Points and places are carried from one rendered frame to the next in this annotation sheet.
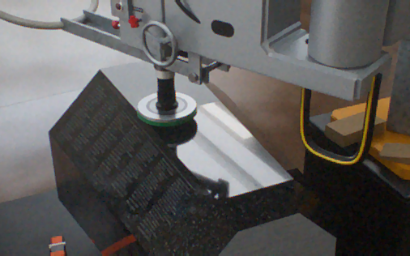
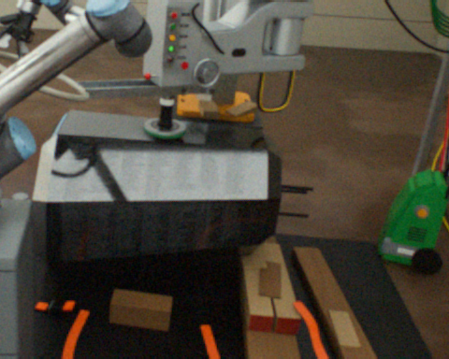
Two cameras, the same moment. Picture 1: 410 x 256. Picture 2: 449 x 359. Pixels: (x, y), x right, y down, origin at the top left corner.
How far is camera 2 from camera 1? 2.79 m
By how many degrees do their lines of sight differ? 59
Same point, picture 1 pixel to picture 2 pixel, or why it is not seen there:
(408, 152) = (242, 108)
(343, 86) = (299, 63)
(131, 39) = (171, 79)
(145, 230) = (234, 191)
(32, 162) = not seen: outside the picture
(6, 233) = not seen: outside the picture
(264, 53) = (262, 59)
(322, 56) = (290, 50)
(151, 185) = (210, 169)
